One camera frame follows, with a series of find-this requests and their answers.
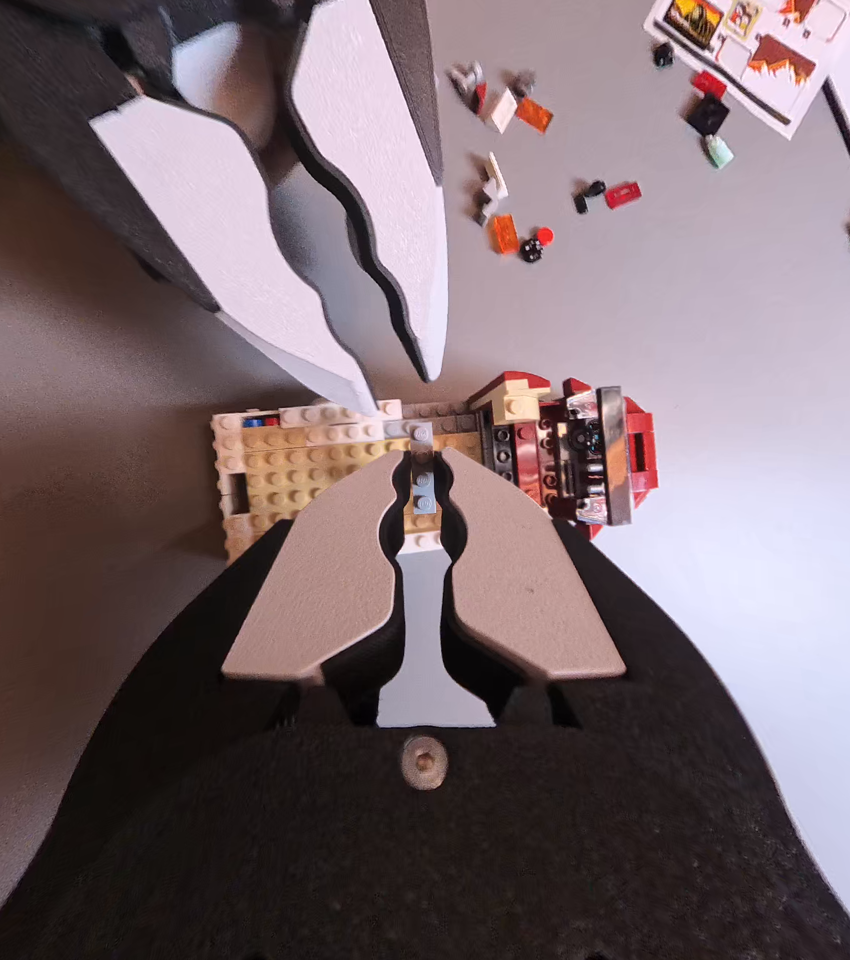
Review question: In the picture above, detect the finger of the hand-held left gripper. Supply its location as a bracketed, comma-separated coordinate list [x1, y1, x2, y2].
[284, 0, 448, 385]
[89, 93, 379, 419]

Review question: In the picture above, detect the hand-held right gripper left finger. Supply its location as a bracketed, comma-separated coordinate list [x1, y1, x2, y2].
[221, 450, 414, 687]

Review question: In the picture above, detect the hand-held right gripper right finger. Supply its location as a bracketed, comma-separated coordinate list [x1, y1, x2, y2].
[436, 447, 628, 685]

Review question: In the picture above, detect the toy brick truck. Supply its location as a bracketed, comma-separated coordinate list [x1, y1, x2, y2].
[211, 371, 658, 564]

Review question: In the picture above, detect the light grey long brick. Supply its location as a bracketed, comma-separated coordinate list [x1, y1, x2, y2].
[406, 421, 442, 517]

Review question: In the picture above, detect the black cube brick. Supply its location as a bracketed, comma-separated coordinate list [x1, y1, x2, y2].
[687, 96, 731, 136]

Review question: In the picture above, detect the sticker sheet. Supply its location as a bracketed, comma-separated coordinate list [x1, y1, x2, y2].
[644, 0, 850, 141]

